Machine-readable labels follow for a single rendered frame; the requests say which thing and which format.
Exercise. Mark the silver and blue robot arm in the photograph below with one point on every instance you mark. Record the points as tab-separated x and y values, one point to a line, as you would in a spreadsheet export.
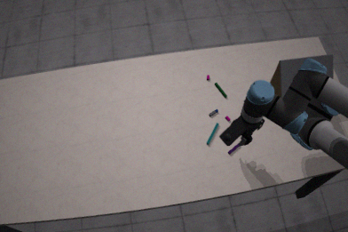
309	91

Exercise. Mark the purple rod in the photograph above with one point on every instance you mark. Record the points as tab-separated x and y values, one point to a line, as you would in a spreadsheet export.
233	149

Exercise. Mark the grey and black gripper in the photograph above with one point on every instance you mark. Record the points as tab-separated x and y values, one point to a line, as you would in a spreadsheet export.
247	134

